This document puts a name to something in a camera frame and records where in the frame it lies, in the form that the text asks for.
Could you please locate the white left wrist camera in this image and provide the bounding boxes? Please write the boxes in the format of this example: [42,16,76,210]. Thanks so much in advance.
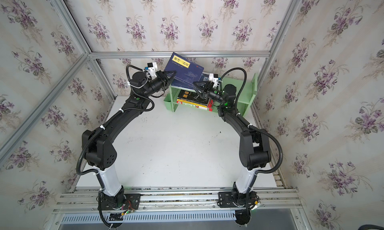
[144,62,158,80]

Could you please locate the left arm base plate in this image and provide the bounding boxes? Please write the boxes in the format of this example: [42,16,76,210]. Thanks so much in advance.
[98,193,142,211]

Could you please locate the yellow cartoon cover book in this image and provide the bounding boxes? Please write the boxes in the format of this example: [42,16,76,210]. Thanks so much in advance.
[177,99,209,110]

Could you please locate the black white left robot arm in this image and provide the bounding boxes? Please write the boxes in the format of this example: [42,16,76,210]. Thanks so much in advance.
[76,63,176,213]

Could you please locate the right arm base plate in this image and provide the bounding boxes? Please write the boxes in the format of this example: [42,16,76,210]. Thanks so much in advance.
[217,191,260,209]

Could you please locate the dark blue book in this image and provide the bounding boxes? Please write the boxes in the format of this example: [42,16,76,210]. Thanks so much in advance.
[171,79,196,92]
[164,53,204,85]

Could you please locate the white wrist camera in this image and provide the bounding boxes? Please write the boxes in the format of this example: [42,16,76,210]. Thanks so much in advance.
[209,73,221,89]
[144,62,158,80]

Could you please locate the aluminium mounting rail frame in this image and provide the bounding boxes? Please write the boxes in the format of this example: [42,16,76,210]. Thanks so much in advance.
[43,188,311,230]

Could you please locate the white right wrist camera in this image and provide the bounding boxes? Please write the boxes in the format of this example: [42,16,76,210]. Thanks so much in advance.
[209,73,221,89]

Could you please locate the green metal bookshelf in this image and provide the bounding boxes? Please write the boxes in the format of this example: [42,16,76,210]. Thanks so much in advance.
[164,74,258,115]

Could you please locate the green nature encyclopedia book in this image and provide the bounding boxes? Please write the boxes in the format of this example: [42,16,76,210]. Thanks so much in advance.
[178,98,213,112]

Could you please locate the black book yellow title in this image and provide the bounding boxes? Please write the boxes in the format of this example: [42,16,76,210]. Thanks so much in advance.
[177,90,209,107]

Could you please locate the white science youth magazine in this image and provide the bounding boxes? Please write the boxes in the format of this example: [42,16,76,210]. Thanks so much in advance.
[170,70,211,94]

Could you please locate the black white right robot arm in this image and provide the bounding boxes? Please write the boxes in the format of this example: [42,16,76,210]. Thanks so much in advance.
[193,67,283,211]

